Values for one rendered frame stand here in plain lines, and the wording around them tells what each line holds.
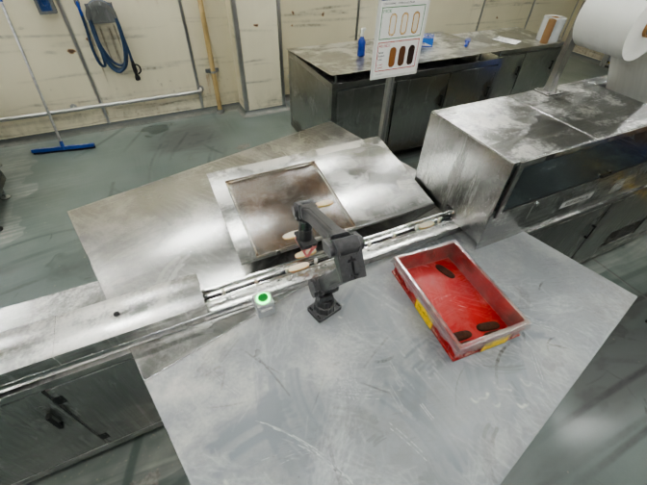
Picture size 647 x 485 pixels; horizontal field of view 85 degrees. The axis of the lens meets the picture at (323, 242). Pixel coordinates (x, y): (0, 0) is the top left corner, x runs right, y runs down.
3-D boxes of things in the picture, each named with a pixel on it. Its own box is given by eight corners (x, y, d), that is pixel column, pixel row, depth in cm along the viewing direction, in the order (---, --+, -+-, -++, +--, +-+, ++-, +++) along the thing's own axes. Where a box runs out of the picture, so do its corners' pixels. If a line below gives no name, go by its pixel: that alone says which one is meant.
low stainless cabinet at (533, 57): (468, 119, 461) (489, 53, 406) (427, 95, 515) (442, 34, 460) (537, 104, 503) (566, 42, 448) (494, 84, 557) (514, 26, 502)
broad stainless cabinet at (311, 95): (327, 183, 351) (332, 76, 280) (289, 136, 418) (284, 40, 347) (475, 144, 414) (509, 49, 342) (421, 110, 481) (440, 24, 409)
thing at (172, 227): (197, 452, 179) (143, 381, 121) (124, 304, 242) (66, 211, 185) (426, 283, 262) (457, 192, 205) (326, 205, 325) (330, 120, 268)
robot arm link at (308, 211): (331, 263, 100) (365, 253, 103) (329, 244, 98) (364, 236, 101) (291, 215, 137) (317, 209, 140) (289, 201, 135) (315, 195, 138)
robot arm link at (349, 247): (343, 286, 96) (375, 276, 99) (328, 239, 99) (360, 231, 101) (312, 299, 139) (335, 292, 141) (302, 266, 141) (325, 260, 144)
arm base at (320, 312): (319, 323, 140) (342, 308, 145) (320, 312, 134) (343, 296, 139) (306, 309, 144) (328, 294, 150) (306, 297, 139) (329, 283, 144)
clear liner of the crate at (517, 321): (452, 365, 128) (459, 351, 121) (388, 269, 160) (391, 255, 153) (524, 337, 137) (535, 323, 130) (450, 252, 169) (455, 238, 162)
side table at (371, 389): (309, 680, 127) (309, 745, 70) (197, 452, 179) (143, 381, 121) (549, 379, 211) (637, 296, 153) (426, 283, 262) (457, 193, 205)
